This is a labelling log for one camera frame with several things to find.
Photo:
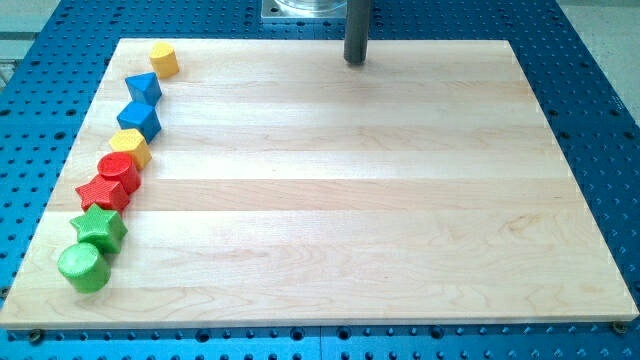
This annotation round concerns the light wooden board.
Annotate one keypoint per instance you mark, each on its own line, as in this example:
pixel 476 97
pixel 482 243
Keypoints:
pixel 287 188

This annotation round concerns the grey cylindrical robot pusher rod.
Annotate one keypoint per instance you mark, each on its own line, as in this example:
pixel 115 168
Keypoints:
pixel 357 25

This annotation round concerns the yellow hexagon block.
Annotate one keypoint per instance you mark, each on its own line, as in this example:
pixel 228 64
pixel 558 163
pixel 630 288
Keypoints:
pixel 133 143

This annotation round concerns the blue cube block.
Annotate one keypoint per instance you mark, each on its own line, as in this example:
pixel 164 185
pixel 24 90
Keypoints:
pixel 142 117

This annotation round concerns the blue triangular prism block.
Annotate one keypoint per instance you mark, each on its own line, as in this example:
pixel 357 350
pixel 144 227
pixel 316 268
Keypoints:
pixel 144 88

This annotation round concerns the yellow half-cylinder block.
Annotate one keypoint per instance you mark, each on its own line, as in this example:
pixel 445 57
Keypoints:
pixel 163 60

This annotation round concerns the red cylinder block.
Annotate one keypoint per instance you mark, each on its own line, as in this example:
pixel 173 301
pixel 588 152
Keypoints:
pixel 119 166

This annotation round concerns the red star block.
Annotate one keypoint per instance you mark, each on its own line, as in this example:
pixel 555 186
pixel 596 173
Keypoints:
pixel 105 193

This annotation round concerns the green star block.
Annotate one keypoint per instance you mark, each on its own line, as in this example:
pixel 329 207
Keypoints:
pixel 104 229

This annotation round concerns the green cylinder block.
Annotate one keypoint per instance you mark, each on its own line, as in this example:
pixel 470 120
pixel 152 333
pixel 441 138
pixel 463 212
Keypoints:
pixel 84 267

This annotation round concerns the left board stop bolt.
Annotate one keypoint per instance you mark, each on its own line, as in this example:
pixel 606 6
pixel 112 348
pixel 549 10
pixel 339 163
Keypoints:
pixel 35 336

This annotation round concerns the board stop bolt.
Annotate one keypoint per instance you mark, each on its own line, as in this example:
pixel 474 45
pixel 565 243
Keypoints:
pixel 619 328
pixel 35 336

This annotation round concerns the right board stop bolt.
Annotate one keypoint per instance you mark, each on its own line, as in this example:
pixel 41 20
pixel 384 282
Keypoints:
pixel 619 328

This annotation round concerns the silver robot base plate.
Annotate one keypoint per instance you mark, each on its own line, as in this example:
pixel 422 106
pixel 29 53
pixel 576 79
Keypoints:
pixel 303 9

